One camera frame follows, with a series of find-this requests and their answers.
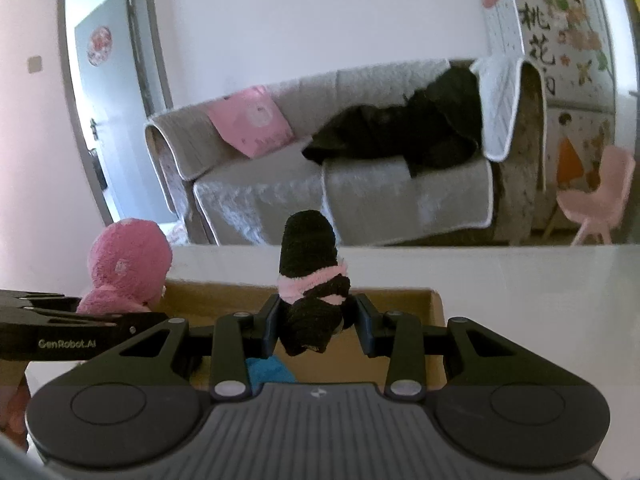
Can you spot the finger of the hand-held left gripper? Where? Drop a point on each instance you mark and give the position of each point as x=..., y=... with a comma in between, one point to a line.
x=125, y=320
x=40, y=304

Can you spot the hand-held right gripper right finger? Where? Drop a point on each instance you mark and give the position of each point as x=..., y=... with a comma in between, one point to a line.
x=362, y=321

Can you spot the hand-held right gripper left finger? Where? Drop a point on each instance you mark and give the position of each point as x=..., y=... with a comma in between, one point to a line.
x=272, y=321

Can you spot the cardboard box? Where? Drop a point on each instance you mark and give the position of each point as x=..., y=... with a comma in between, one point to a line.
x=400, y=300

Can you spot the pink plush toy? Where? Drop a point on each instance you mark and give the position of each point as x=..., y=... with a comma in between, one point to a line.
x=127, y=255

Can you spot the black plush doll pink scarf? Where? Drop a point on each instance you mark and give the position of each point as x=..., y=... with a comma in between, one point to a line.
x=307, y=240

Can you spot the white desktop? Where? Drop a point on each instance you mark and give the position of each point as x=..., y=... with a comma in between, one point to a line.
x=525, y=280

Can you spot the person's left hand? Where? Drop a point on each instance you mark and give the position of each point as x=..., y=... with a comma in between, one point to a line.
x=14, y=407

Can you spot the blue plush toy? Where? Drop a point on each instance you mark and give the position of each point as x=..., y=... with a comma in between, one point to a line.
x=267, y=371

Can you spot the grey quilted seat cover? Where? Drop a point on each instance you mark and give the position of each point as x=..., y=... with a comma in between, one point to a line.
x=400, y=200
x=250, y=205

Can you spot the black clothing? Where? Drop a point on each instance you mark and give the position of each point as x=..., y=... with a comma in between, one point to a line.
x=400, y=130

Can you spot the pink square cushion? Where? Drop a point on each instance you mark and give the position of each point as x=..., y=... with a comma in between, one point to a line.
x=252, y=120

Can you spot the grey door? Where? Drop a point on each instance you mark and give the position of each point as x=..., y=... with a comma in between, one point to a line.
x=115, y=110

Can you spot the grey sofa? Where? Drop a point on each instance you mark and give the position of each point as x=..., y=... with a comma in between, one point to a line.
x=520, y=170

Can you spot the grey quilted backrest cover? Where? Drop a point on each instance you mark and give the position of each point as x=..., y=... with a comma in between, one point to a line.
x=310, y=100

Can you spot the white quilted armrest cover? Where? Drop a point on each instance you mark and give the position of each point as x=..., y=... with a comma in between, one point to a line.
x=497, y=105

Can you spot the pink plastic chair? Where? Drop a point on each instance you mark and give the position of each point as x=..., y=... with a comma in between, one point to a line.
x=595, y=200

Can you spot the red round door decoration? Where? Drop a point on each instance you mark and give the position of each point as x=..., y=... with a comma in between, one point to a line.
x=99, y=46

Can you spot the floral printed folding mat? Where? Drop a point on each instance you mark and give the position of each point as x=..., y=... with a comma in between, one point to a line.
x=570, y=25

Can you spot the wall switch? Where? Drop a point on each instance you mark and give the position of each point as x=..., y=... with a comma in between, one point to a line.
x=34, y=64

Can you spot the grey door frame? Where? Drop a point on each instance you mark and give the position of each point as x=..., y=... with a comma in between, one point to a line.
x=150, y=35

